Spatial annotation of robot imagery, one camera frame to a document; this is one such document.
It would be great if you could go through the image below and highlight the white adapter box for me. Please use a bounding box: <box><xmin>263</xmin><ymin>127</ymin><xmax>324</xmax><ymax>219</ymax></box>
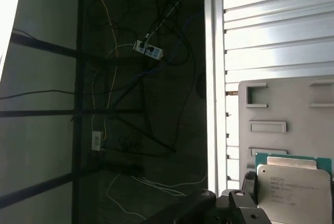
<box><xmin>91</xmin><ymin>131</ymin><xmax>103</xmax><ymax>151</ymax></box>

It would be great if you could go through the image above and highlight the black floor cable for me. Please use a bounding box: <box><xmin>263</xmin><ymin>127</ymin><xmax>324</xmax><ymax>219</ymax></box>
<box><xmin>140</xmin><ymin>0</ymin><xmax>197</xmax><ymax>155</ymax></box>

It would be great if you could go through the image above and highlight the grey parts rack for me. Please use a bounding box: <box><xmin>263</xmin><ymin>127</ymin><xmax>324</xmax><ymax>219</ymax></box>
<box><xmin>237</xmin><ymin>79</ymin><xmax>334</xmax><ymax>224</ymax></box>

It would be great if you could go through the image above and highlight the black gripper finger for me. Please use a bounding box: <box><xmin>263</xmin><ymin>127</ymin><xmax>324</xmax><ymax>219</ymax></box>
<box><xmin>166</xmin><ymin>172</ymin><xmax>271</xmax><ymax>224</ymax></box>

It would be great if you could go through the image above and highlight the yellow cable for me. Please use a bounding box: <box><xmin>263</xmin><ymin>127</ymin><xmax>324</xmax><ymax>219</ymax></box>
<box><xmin>92</xmin><ymin>0</ymin><xmax>118</xmax><ymax>142</ymax></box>

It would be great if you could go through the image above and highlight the blue floor cable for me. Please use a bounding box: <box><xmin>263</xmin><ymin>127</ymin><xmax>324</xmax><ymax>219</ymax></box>
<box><xmin>132</xmin><ymin>9</ymin><xmax>205</xmax><ymax>82</ymax></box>

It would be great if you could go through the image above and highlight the silver CPU green substrate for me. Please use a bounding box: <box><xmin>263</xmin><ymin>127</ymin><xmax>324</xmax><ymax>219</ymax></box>
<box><xmin>254</xmin><ymin>152</ymin><xmax>334</xmax><ymax>224</ymax></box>

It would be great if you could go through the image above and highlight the black table frame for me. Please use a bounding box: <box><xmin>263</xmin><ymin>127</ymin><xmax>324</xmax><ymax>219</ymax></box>
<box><xmin>0</xmin><ymin>0</ymin><xmax>178</xmax><ymax>206</ymax></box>

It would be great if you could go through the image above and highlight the white cable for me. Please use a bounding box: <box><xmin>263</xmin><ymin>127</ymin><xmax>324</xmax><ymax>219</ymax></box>
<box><xmin>106</xmin><ymin>172</ymin><xmax>208</xmax><ymax>216</ymax></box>

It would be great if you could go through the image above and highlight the white power strip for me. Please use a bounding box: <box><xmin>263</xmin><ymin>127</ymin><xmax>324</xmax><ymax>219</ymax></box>
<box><xmin>133</xmin><ymin>40</ymin><xmax>164</xmax><ymax>60</ymax></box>

